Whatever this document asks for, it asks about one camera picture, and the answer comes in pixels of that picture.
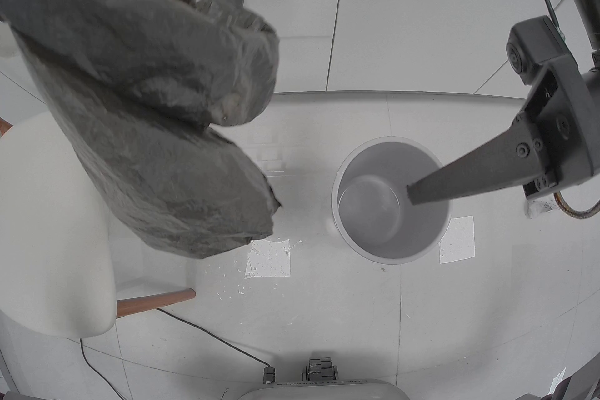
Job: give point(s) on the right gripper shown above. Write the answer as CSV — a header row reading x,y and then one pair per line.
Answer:
x,y
574,131

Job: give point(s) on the clear wrapper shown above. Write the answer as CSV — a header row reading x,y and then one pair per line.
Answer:
x,y
539,209

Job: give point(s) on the black plastic bag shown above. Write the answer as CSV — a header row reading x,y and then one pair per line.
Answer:
x,y
140,107

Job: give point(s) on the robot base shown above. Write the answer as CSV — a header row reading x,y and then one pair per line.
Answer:
x,y
328,391

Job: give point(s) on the white trash bin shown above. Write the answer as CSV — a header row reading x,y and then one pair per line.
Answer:
x,y
375,229

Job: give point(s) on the white cabinet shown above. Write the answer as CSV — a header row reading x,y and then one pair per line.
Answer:
x,y
422,13

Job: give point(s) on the white chair wooden legs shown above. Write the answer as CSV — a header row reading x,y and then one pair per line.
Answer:
x,y
51,224

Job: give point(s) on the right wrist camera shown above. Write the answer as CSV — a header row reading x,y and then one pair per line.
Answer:
x,y
539,44

